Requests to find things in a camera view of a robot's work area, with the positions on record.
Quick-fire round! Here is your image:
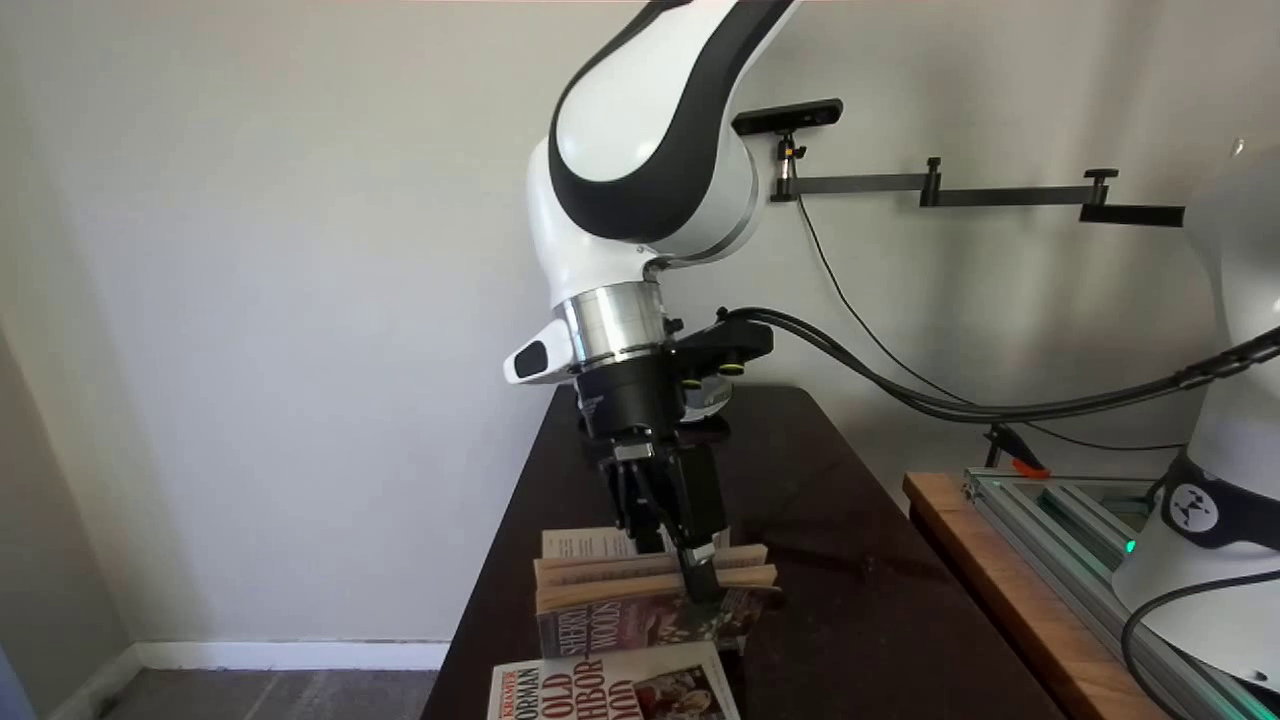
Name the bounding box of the wooden board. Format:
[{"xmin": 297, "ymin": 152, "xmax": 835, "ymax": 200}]
[{"xmin": 906, "ymin": 468, "xmax": 1137, "ymax": 720}]

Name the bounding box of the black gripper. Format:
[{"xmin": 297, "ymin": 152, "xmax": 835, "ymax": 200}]
[{"xmin": 574, "ymin": 348, "xmax": 736, "ymax": 620}]

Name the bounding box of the purple Sherryl Woods paperback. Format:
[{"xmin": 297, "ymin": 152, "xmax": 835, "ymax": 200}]
[{"xmin": 531, "ymin": 523, "xmax": 783, "ymax": 655}]

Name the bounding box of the black base cable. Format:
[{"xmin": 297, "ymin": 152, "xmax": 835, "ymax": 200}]
[{"xmin": 1116, "ymin": 570, "xmax": 1280, "ymax": 696}]

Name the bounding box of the thin black camera cable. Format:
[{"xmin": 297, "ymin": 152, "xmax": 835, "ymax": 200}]
[{"xmin": 792, "ymin": 198, "xmax": 1192, "ymax": 455}]

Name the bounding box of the black cable bundle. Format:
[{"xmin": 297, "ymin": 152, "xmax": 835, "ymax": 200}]
[{"xmin": 717, "ymin": 305, "xmax": 1280, "ymax": 429}]

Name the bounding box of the black camera mount rod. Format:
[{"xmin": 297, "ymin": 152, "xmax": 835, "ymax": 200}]
[{"xmin": 770, "ymin": 156, "xmax": 1187, "ymax": 232}]

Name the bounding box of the cream Old Neighborhood paperback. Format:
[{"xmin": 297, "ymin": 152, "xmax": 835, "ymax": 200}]
[{"xmin": 486, "ymin": 638, "xmax": 744, "ymax": 720}]

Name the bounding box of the black stereo camera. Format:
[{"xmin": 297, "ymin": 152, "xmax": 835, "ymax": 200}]
[{"xmin": 732, "ymin": 98, "xmax": 848, "ymax": 141}]

